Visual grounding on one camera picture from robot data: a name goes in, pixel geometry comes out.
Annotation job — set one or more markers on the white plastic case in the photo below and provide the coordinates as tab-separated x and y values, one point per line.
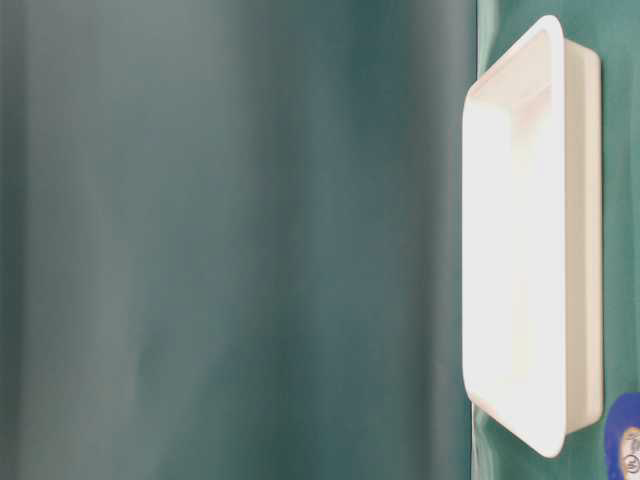
532	240

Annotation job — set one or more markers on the blue tape roll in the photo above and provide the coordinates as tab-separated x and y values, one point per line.
622	438

